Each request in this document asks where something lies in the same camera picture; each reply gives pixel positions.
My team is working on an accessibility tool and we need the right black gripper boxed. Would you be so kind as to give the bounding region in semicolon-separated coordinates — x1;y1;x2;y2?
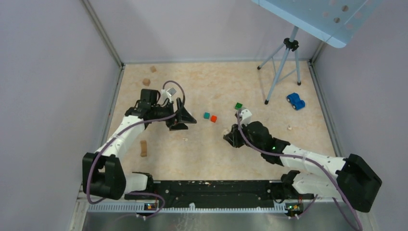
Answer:
225;120;263;152

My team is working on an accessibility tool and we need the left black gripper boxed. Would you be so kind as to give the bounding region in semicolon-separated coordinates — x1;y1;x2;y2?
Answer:
151;97;196;130

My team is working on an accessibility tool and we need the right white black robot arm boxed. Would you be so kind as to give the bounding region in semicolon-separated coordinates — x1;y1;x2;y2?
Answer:
223;121;383;213

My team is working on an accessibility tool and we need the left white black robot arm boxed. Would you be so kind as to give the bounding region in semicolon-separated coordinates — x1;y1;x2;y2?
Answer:
82;89;197;200

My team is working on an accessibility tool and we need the teal small cube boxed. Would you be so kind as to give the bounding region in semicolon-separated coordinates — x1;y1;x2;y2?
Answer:
203;112;210;119

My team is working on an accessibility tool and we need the dark green toy brick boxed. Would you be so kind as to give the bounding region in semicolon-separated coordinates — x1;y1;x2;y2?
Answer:
235;103;243;110

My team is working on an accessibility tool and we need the orange-red small cube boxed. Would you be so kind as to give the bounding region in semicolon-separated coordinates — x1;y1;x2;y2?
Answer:
210;115;217;123

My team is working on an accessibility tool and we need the wooden arch block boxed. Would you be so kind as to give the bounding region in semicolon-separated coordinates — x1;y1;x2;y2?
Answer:
140;140;147;157

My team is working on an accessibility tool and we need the blue toy car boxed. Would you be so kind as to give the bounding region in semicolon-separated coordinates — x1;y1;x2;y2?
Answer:
286;92;306;110

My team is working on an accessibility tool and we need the near wooden cube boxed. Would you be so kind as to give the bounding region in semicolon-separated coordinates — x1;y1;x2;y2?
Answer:
142;78;151;86

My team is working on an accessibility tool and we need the grey tripod stand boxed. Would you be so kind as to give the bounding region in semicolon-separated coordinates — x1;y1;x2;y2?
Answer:
257;26;302;105

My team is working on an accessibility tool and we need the light blue perforated panel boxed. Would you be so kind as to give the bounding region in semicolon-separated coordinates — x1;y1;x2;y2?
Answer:
253;0;382;49

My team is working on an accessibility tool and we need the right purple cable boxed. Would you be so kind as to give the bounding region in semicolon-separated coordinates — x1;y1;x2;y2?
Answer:
236;109;364;231

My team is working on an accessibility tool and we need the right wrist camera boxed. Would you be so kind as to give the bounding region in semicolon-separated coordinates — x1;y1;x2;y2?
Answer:
238;109;252;126

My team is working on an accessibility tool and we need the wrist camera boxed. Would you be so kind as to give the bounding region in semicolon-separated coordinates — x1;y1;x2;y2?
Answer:
238;109;252;126
159;88;177;103

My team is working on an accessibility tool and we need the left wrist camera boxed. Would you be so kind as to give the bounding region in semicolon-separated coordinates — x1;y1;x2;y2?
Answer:
159;88;177;103

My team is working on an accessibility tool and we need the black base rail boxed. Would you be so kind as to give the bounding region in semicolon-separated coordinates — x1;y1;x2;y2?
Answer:
124;180;315;211

